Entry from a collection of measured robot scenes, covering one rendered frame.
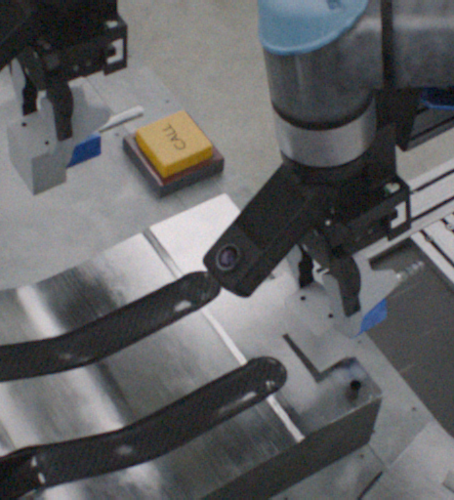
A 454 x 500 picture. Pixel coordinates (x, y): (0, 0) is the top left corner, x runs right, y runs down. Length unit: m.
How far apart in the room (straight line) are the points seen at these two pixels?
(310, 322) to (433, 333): 0.94
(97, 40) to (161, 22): 1.60
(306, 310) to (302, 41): 0.32
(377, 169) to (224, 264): 0.14
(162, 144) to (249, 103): 1.21
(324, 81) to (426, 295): 1.21
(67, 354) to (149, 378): 0.08
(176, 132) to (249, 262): 0.42
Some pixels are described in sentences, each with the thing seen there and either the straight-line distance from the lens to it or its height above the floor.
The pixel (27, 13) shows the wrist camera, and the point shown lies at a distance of 1.11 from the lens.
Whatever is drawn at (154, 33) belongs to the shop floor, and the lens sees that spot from 2.71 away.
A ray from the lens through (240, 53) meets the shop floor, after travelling 2.68.
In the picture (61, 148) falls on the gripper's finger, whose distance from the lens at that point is 1.19.
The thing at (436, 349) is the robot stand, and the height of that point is 0.21.
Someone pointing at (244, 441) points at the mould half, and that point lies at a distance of 1.13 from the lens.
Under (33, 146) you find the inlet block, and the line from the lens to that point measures 1.22.
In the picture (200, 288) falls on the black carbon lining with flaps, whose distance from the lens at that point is 1.21.
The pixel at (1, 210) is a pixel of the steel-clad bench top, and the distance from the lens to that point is 1.38.
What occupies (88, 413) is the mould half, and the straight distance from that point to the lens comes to 1.13.
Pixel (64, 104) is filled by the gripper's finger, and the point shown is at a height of 1.04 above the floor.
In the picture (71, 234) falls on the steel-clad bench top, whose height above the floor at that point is 0.80.
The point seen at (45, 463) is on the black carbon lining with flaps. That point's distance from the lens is 1.08.
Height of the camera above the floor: 1.87
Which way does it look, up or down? 53 degrees down
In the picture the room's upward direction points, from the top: 6 degrees clockwise
